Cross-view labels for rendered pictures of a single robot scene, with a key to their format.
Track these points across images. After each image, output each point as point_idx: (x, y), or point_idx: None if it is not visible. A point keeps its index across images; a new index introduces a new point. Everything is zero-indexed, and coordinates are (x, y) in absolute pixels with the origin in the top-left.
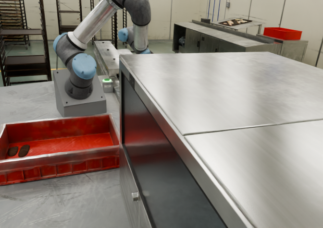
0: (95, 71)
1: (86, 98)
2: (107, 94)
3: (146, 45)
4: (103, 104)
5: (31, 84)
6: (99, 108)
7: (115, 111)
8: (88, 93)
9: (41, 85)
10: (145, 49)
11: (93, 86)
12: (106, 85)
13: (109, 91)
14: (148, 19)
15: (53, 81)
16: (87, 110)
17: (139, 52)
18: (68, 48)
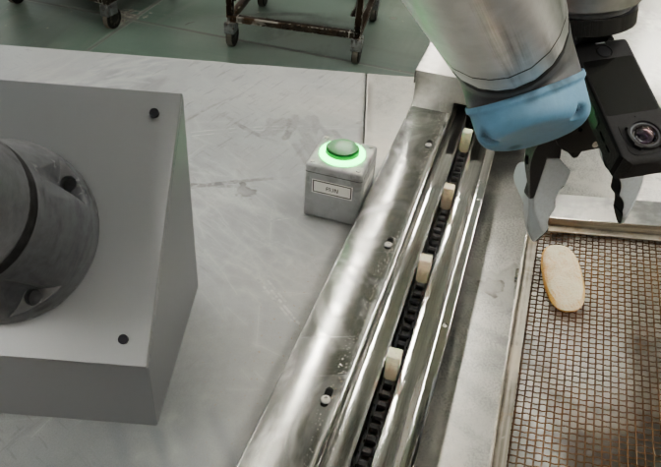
0: None
1: (22, 321)
2: (312, 238)
3: (539, 59)
4: (131, 385)
5: (90, 57)
6: (105, 398)
7: (212, 436)
8: (22, 300)
9: (113, 72)
10: (541, 85)
11: (107, 242)
12: (325, 185)
13: (337, 216)
14: None
15: (179, 64)
16: (22, 390)
17: (474, 93)
18: None
